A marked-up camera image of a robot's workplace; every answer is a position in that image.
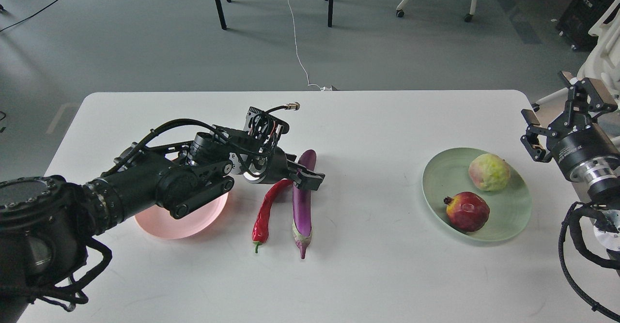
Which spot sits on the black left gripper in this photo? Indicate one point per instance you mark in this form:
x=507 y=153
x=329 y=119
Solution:
x=274 y=168

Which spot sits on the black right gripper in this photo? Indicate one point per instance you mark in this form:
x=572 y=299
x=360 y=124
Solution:
x=586 y=154

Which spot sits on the purple eggplant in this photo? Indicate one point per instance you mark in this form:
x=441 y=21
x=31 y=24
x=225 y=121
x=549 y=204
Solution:
x=302 y=224

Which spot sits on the red chili pepper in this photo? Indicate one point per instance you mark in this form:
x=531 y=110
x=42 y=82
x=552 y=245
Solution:
x=260 y=231

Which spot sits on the green yellow round fruit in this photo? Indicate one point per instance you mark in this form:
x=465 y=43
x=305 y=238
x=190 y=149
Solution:
x=489 y=172

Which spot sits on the red pomegranate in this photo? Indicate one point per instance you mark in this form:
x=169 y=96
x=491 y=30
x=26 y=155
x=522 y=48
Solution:
x=467 y=211

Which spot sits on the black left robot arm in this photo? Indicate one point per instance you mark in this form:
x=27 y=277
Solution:
x=48 y=225

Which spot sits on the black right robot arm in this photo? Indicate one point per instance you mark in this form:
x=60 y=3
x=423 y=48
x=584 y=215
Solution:
x=603 y=210

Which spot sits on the white office chair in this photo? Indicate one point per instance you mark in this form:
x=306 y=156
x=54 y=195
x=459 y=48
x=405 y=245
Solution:
x=603 y=64

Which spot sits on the green plate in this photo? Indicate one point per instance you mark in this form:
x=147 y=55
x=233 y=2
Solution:
x=446 y=174

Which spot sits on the black equipment case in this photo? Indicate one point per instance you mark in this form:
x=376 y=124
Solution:
x=578 y=18

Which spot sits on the pink plate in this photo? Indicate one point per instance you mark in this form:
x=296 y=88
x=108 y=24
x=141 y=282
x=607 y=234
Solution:
x=179 y=221

